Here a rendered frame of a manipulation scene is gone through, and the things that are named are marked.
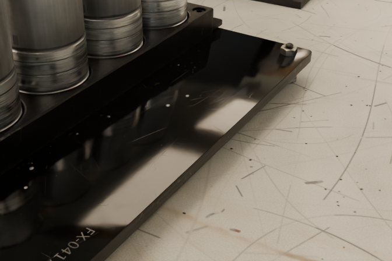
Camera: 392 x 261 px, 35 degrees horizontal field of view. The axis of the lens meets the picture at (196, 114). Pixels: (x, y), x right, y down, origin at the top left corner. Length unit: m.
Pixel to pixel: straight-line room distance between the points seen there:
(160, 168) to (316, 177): 0.05
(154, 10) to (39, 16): 0.06
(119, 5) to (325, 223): 0.09
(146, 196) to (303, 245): 0.04
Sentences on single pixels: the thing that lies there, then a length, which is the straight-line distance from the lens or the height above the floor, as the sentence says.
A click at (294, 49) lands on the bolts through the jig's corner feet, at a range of 0.22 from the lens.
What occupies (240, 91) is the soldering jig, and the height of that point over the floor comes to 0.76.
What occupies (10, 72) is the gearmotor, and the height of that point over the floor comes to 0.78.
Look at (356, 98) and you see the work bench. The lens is 0.23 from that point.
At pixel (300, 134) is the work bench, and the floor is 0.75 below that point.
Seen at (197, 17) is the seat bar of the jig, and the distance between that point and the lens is 0.23.
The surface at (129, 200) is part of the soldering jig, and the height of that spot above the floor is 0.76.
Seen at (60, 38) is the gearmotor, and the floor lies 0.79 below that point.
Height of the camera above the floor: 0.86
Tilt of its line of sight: 31 degrees down
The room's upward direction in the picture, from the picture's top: 1 degrees clockwise
